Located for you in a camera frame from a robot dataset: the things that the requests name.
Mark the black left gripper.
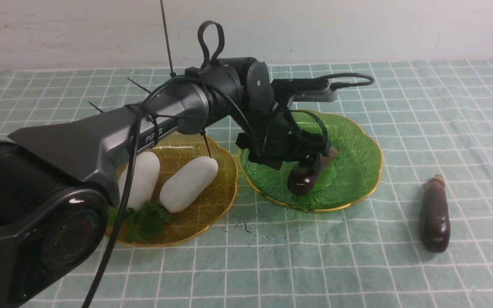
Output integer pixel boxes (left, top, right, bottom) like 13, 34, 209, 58
235, 78, 331, 170

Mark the dark purple eggplant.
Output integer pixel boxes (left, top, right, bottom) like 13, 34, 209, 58
419, 174, 451, 253
287, 148, 339, 195

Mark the white radish with green leaves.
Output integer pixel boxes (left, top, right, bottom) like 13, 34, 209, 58
126, 156, 219, 243

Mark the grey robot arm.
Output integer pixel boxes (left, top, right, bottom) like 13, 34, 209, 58
0, 58, 493, 308

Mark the green glass plate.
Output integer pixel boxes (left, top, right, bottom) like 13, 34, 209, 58
238, 111, 383, 212

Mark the amber glass plate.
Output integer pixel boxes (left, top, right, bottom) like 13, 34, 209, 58
116, 133, 238, 247

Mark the green checkered tablecloth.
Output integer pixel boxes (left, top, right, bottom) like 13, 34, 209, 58
0, 60, 493, 308

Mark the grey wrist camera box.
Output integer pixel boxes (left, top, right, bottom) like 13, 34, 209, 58
293, 80, 339, 103

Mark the black cable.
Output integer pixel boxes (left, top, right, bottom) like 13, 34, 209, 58
82, 21, 375, 308

